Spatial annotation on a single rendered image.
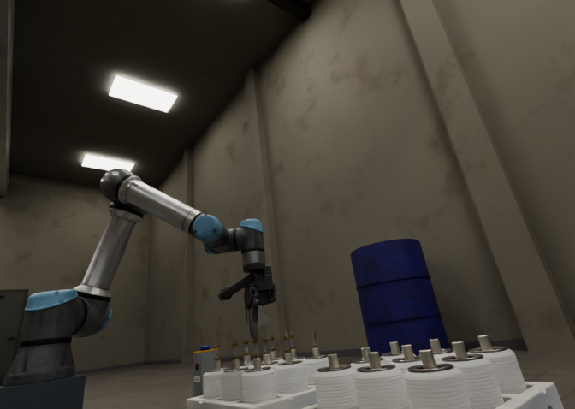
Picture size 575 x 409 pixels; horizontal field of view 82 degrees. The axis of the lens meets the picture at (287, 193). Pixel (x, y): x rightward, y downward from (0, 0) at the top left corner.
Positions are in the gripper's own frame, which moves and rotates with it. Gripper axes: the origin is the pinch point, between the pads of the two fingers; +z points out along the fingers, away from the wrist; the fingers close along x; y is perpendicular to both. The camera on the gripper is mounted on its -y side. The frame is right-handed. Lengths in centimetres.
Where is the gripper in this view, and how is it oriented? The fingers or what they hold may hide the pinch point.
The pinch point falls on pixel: (252, 334)
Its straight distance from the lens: 106.0
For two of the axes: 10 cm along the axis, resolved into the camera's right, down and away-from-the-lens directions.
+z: 1.1, 9.1, -3.9
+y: 9.2, 0.5, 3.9
